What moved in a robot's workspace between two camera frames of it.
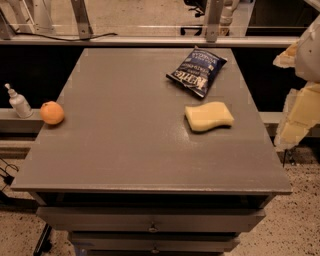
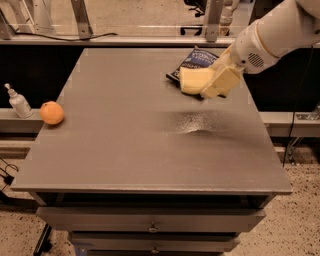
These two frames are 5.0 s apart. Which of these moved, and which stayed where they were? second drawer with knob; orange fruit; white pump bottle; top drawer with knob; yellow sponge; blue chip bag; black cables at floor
Moved: yellow sponge
Stayed: orange fruit; blue chip bag; second drawer with knob; black cables at floor; top drawer with knob; white pump bottle
